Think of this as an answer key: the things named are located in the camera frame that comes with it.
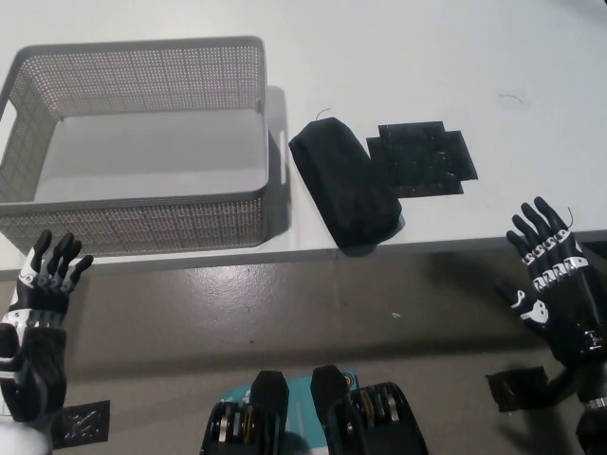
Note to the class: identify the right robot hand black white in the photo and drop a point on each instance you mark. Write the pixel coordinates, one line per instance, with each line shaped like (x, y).
(569, 308)

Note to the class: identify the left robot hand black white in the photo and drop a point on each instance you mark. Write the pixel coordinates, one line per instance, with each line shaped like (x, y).
(38, 365)

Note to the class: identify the black cloth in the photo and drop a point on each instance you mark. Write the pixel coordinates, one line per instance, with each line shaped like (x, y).
(346, 185)

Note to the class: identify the small black floor tape square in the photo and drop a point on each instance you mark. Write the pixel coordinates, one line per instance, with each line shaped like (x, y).
(83, 424)

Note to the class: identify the large black floor tape patch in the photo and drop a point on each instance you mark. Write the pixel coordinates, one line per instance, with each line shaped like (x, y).
(517, 388)

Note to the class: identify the grey perforated plastic basket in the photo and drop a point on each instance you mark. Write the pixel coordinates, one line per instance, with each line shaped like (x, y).
(142, 220)

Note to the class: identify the black tape patch cross-shaped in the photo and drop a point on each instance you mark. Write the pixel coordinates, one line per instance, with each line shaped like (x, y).
(427, 156)

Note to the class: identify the robot torso black teal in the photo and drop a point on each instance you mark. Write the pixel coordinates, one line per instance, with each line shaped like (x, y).
(275, 417)

